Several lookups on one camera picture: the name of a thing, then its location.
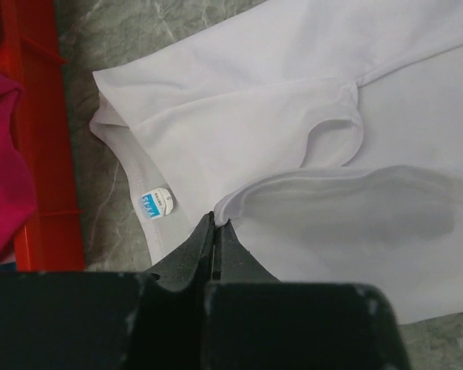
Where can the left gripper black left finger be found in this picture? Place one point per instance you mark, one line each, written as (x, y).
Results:
(109, 320)

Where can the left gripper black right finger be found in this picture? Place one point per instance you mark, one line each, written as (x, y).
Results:
(254, 321)

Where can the white t-shirt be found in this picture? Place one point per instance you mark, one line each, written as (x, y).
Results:
(329, 133)

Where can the magenta t-shirt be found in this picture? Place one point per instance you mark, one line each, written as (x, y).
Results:
(17, 192)

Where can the red plastic bin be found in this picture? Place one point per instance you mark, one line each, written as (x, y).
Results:
(51, 240)

